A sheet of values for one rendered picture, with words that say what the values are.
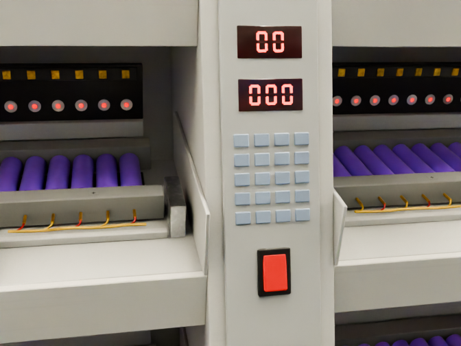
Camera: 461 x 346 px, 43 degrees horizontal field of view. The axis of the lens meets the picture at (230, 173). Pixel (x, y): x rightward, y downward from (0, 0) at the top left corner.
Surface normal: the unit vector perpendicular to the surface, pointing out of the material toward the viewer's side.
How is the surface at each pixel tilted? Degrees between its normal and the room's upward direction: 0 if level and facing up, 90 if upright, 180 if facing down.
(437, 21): 112
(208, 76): 90
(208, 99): 90
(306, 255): 90
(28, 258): 22
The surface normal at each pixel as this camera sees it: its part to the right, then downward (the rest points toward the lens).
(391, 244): 0.05, -0.89
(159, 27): 0.19, 0.45
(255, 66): 0.20, 0.07
